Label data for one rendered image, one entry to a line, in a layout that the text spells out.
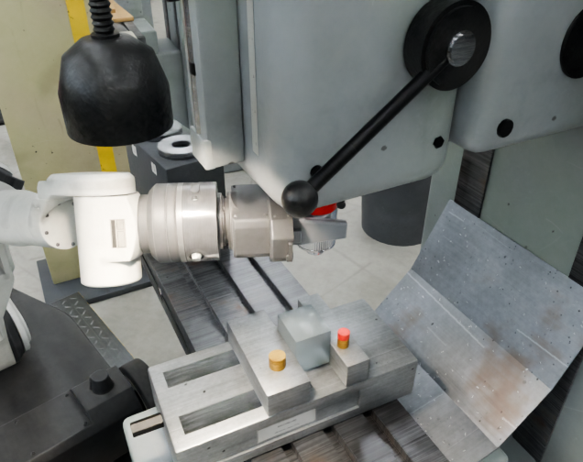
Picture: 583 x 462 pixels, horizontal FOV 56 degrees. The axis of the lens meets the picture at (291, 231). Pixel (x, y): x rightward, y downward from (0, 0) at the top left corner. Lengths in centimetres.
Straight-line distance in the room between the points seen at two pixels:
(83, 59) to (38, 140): 198
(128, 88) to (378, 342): 57
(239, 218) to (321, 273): 201
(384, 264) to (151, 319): 110
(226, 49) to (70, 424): 99
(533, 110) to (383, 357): 40
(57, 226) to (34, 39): 159
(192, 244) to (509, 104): 34
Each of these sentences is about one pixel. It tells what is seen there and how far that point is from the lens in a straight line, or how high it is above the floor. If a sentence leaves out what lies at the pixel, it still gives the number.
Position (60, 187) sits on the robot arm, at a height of 129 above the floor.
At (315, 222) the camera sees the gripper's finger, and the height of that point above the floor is 126.
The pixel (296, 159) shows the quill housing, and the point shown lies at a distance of 46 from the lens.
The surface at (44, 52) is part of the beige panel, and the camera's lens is 225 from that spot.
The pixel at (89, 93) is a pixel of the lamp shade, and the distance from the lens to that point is 37.
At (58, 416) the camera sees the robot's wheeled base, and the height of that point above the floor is 59.
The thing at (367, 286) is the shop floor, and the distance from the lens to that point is 251.
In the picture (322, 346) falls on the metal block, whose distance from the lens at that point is 75.
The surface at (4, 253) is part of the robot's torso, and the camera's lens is 115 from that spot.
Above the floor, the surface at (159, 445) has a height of 85.
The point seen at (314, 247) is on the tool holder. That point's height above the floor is 122.
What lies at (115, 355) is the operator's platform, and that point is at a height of 40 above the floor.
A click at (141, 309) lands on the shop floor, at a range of 246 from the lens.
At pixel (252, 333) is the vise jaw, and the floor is 104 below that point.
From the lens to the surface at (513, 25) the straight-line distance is 52.
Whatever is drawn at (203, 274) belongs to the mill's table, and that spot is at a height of 93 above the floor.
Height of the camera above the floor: 157
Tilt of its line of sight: 33 degrees down
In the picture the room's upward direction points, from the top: straight up
